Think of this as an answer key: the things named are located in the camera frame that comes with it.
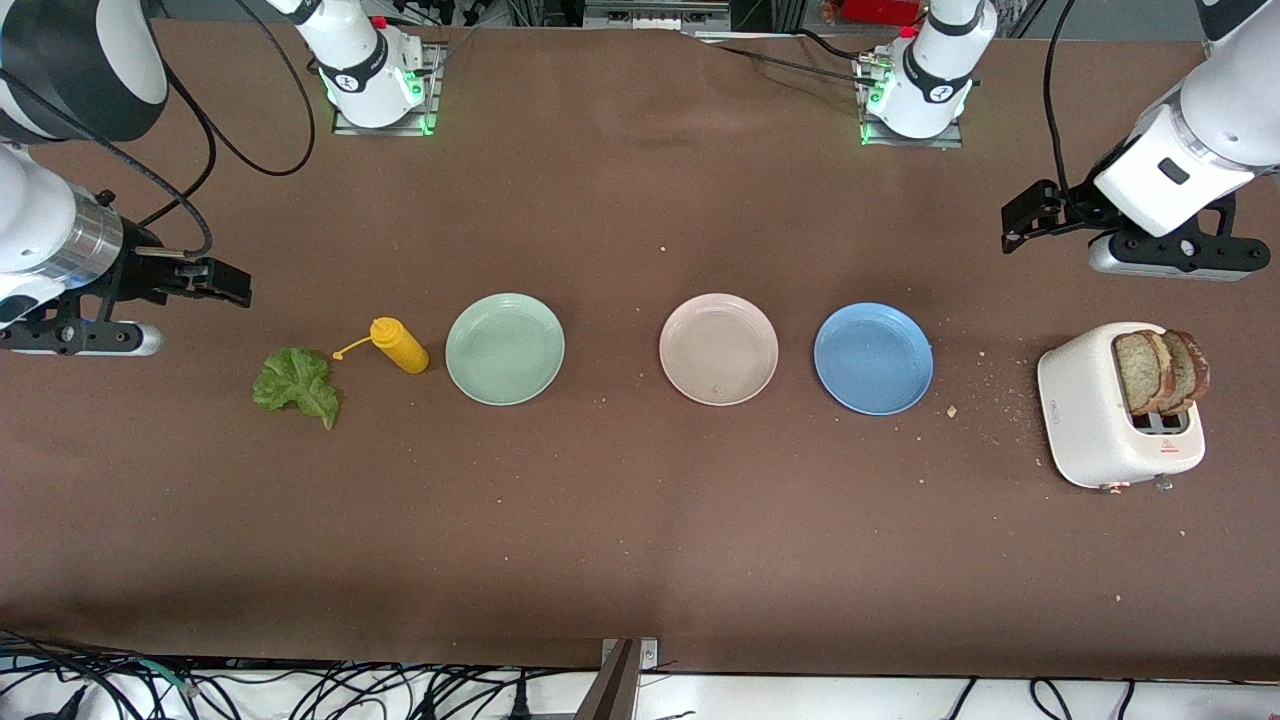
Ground green lettuce leaf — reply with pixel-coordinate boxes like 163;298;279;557
253;347;341;431

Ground brown bread slice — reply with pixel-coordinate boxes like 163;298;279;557
1160;329;1211;413
1113;330;1179;417

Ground yellow squeeze bottle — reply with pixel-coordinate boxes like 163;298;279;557
333;317;430;375

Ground blue plate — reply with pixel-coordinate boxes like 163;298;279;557
814;303;934;416

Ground green plate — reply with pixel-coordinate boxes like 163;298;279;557
445;293;566;407

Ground beige plate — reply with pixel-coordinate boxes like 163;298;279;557
659;294;779;407

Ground white toaster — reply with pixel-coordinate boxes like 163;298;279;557
1037;322;1207;493

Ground red box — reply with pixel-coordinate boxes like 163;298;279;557
840;0;923;26

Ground grey power strip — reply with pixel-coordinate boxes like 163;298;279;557
583;0;733;31

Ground dark metal beam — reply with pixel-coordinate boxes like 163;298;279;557
573;640;641;720

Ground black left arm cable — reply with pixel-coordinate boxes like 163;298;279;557
1043;0;1079;196

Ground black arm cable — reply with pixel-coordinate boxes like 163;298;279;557
1043;0;1079;196
0;0;317;259

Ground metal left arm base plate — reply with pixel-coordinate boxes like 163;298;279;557
858;55;966;149

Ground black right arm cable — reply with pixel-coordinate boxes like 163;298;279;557
0;0;317;259

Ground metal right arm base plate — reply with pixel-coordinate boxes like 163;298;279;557
332;40;443;137

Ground black base power cable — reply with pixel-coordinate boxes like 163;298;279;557
690;28;876;86

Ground black cable tangle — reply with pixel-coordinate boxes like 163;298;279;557
0;628;601;720

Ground silver corner bracket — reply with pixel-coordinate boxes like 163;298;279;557
600;638;659;673

